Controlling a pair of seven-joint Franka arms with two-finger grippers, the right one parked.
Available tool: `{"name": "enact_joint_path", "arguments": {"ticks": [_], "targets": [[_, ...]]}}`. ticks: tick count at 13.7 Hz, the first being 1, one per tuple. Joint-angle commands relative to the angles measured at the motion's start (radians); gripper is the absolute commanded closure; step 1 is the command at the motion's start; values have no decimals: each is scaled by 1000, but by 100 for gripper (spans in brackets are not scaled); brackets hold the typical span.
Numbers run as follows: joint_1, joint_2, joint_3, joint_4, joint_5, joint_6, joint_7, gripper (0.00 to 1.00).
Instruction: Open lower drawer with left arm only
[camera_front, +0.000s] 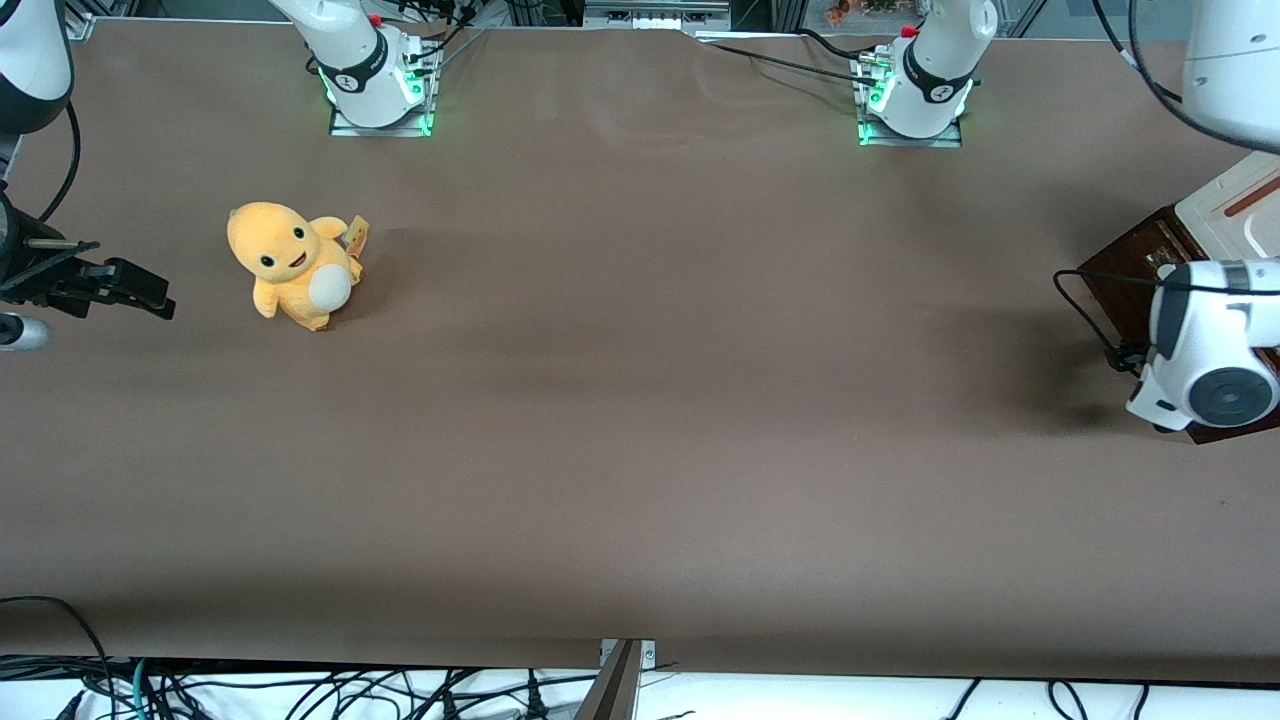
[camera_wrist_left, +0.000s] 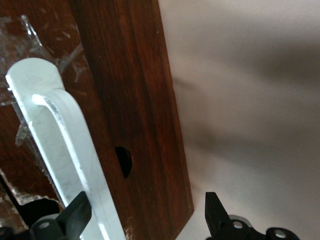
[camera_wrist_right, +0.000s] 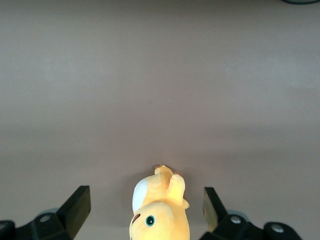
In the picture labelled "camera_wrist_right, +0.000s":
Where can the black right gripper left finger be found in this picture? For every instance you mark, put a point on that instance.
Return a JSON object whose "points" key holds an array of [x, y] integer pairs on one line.
{"points": [[62, 222]]}

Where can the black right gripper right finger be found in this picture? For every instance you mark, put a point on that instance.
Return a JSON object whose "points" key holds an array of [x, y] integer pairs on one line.
{"points": [[232, 227]]}

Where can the yellow plush toy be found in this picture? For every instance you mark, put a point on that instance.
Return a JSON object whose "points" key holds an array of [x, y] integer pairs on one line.
{"points": [[162, 215]]}

